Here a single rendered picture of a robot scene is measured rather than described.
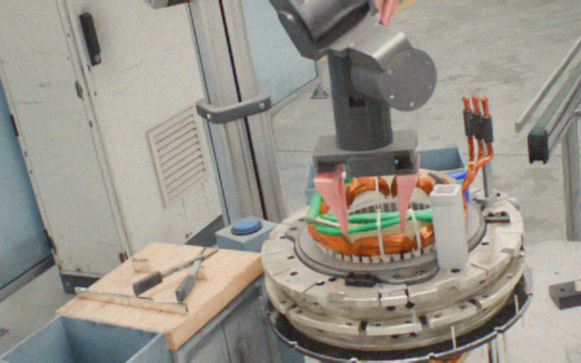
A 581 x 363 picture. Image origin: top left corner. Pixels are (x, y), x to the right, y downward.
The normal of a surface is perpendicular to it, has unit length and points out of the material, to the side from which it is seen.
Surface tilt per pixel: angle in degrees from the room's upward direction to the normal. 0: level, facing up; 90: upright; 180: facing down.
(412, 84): 90
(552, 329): 0
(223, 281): 0
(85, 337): 90
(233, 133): 90
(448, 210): 90
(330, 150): 3
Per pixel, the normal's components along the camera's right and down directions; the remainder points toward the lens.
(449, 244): -0.37, 0.39
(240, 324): 0.85, 0.04
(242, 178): 0.42, 0.25
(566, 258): -0.17, -0.92
